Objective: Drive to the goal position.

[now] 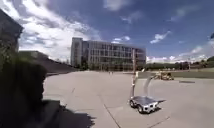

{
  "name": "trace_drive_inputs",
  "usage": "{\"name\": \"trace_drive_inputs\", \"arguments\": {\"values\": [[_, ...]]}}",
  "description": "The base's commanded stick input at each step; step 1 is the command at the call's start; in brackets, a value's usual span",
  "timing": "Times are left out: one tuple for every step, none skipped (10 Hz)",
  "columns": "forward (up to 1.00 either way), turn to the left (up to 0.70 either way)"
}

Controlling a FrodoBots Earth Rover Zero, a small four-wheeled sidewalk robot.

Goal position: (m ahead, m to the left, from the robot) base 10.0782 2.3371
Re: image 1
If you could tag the grey concrete slab plaza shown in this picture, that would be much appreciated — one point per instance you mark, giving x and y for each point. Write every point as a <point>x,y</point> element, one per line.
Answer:
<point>95,96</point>

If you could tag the dark bush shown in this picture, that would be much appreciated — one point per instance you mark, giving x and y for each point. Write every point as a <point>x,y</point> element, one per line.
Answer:
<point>18,90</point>

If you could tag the sloped wall with steps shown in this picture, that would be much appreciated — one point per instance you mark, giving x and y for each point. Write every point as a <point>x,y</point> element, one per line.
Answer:
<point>58,66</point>

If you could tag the yellow vehicle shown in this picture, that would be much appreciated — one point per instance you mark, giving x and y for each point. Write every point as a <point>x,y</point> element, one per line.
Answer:
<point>164,76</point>

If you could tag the grass strip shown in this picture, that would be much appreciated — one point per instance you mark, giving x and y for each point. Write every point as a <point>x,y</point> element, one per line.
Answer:
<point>195,74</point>

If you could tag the row of trees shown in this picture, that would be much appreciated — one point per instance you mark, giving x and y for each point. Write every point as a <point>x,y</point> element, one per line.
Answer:
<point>181,65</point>

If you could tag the glass-fronted building with tower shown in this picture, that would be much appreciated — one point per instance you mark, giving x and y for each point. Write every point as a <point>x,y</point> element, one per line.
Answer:
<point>108,55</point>

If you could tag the dark tall building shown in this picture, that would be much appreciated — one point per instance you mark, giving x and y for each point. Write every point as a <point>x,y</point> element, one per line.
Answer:
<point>6,30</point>

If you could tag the small four-wheeled robot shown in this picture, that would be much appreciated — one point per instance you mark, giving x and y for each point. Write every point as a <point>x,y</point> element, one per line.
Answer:
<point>143,104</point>

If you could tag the dark manhole cover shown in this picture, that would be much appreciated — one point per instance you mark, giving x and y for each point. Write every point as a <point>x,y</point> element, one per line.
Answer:
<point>186,81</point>

